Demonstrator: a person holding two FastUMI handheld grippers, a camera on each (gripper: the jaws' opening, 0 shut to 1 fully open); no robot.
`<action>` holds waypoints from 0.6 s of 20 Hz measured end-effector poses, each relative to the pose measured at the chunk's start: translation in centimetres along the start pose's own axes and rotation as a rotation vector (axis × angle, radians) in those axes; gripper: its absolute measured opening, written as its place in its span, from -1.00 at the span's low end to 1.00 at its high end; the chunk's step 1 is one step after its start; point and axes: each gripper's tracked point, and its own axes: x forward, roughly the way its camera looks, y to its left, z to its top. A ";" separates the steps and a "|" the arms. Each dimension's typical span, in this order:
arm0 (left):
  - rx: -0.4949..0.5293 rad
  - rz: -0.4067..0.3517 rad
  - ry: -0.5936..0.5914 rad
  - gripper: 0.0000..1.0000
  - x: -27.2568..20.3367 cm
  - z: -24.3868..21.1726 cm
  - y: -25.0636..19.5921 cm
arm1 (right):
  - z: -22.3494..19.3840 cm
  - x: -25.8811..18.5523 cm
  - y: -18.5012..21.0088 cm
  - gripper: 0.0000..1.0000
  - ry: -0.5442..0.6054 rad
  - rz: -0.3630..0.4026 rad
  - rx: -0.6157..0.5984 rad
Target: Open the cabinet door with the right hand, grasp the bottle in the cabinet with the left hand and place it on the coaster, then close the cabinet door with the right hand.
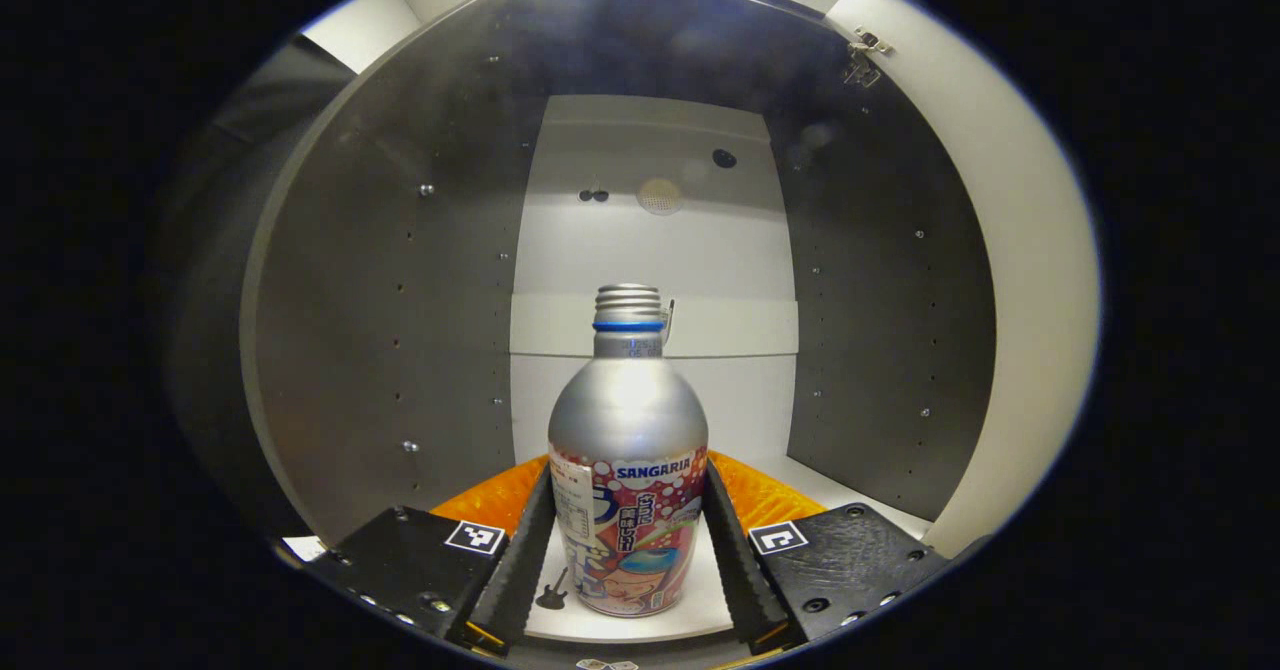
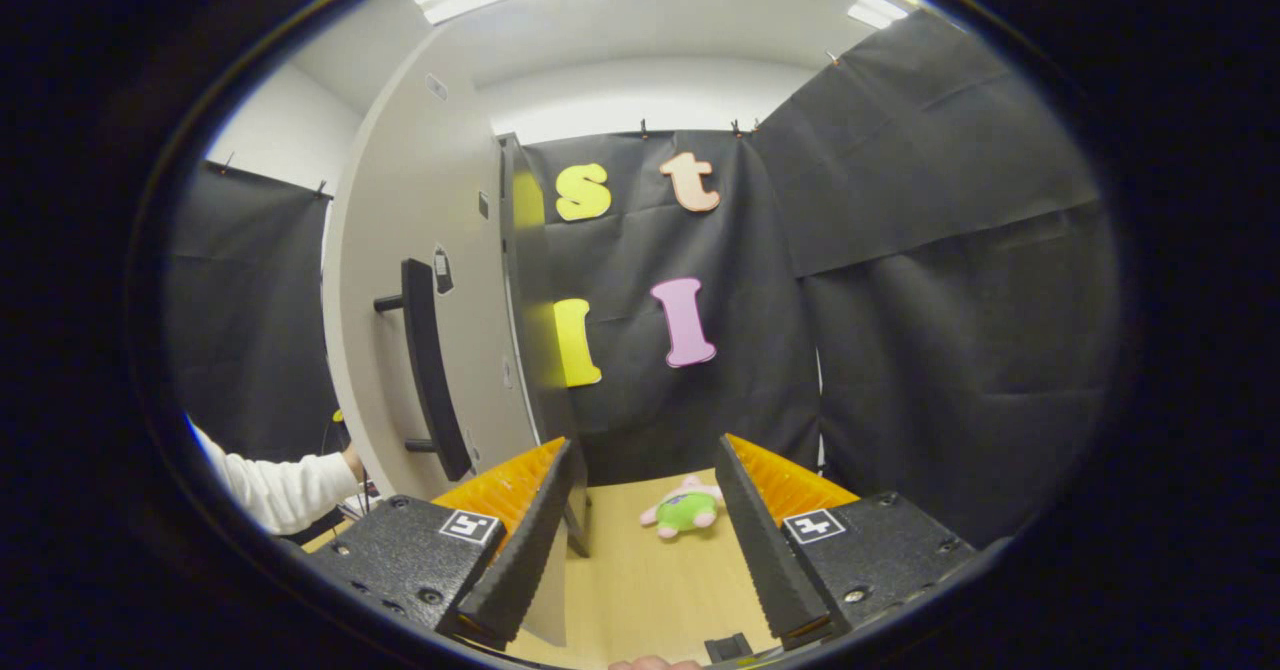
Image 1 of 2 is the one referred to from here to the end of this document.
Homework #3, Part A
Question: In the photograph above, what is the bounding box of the grey cabinet door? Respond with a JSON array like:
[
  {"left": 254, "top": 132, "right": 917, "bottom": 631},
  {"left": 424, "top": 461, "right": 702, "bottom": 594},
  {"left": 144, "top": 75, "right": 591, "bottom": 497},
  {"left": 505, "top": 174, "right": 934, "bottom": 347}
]
[{"left": 825, "top": 0, "right": 1101, "bottom": 561}]

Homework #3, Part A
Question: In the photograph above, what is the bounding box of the grey cabinet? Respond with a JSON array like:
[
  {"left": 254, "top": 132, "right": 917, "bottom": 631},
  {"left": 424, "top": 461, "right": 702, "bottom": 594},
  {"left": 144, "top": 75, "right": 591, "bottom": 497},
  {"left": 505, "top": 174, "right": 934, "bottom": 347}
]
[{"left": 165, "top": 0, "right": 1001, "bottom": 651}]

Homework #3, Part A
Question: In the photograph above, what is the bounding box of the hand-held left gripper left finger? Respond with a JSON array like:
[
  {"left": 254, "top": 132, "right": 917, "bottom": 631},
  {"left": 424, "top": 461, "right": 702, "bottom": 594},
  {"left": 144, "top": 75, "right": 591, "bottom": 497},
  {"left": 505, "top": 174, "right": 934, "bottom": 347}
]
[{"left": 300, "top": 455, "right": 556, "bottom": 656}]

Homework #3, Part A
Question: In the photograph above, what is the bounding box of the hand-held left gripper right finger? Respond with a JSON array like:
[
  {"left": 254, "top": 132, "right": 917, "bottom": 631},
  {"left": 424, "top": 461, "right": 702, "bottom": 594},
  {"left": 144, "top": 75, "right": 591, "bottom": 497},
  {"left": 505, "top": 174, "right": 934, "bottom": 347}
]
[{"left": 703, "top": 450, "right": 951, "bottom": 651}]

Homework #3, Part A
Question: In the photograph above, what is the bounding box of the silver bottle with printed label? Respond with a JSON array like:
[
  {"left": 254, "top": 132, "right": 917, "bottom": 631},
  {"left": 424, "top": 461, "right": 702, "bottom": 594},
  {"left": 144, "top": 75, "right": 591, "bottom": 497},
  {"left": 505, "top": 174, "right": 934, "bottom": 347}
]
[{"left": 547, "top": 283, "right": 711, "bottom": 619}]

